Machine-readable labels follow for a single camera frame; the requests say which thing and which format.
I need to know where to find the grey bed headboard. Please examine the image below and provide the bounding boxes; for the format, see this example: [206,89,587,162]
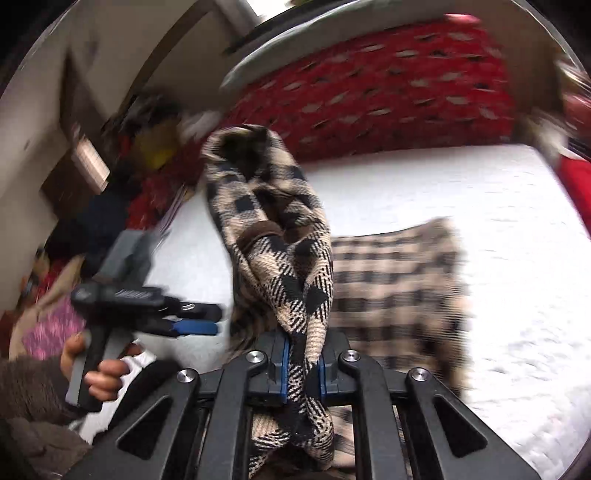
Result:
[221,0,445,89]

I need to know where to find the yellow bag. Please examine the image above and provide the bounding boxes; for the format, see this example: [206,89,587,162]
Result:
[137,124,180,171]

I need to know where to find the person's left forearm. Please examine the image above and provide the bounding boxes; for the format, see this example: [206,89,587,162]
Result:
[0,355,83,426]

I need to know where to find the red patterned blanket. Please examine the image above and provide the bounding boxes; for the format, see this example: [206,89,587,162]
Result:
[222,18,519,163]

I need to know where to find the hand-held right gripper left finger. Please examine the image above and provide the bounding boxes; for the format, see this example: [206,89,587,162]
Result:
[65,330,291,480]

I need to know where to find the person's left hand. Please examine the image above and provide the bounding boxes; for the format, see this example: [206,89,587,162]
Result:
[60,330,144,402]

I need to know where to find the white quilted mattress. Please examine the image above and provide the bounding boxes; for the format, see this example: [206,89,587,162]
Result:
[134,142,591,468]

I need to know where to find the person's brown fleece clothing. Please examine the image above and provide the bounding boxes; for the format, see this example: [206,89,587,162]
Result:
[0,414,94,480]

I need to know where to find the pink patterned cloth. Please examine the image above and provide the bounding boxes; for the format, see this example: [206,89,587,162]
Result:
[22,304,89,361]

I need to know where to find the white ribbed panel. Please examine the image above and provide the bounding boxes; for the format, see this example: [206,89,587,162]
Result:
[71,137,112,191]

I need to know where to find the beige cloth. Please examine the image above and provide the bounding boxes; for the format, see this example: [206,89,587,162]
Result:
[8,256,89,356]

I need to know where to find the pile of dark clothes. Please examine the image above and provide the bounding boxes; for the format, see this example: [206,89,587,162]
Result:
[44,92,204,287]

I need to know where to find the plain red cloth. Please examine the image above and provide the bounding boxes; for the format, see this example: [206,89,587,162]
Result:
[555,92,591,224]

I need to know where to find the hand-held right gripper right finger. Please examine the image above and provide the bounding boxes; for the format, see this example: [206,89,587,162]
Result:
[318,332,542,480]

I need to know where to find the beige black plaid coat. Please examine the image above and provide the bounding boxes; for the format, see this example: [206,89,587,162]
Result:
[201,124,475,480]

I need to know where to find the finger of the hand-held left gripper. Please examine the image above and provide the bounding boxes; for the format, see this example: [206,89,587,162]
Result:
[163,301,223,322]
[148,320,219,339]

